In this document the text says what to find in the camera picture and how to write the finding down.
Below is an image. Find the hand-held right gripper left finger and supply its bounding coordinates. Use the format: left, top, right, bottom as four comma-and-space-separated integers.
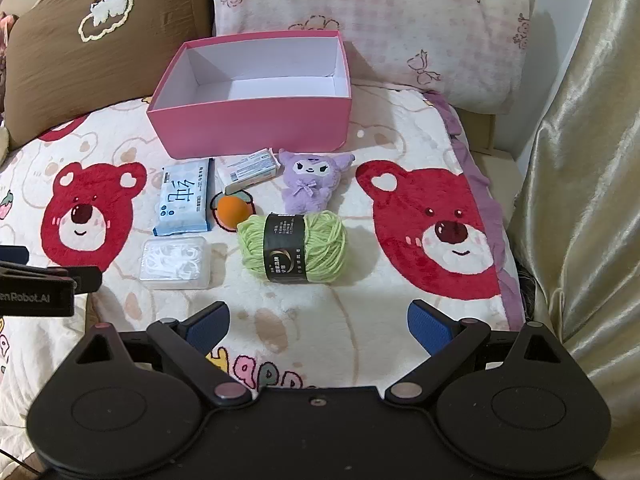
65, 301, 254, 408

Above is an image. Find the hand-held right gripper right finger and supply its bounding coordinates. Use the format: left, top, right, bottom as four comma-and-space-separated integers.
384, 299, 568, 406

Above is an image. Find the clear floss pick box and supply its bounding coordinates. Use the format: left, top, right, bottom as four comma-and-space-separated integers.
139, 236, 211, 291

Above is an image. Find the orange makeup sponge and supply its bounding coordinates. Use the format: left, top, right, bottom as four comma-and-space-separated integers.
215, 195, 249, 225

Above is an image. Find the blue wet wipes pack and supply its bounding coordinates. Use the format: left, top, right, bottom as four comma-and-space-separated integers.
152, 157, 216, 237

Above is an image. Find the green yarn ball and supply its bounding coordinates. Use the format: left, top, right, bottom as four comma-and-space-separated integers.
236, 211, 348, 283

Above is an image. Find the white tissue packet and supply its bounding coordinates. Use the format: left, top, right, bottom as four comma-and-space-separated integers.
216, 147, 279, 196

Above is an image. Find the purple plush toy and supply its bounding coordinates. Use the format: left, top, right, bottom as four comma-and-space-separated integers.
277, 149, 356, 216

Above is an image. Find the pink cardboard box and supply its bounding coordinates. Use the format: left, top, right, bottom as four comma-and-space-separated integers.
146, 29, 352, 161

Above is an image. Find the red bear printed blanket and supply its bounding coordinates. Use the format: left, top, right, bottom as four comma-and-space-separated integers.
0, 80, 528, 461

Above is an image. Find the brown cloud pillow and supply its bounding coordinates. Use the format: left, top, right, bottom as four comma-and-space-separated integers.
0, 0, 213, 148

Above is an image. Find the gold satin curtain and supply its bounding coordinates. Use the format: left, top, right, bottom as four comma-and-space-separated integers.
507, 0, 640, 480

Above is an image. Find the beige bed frame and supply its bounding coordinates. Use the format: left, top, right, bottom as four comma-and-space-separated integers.
457, 107, 521, 211

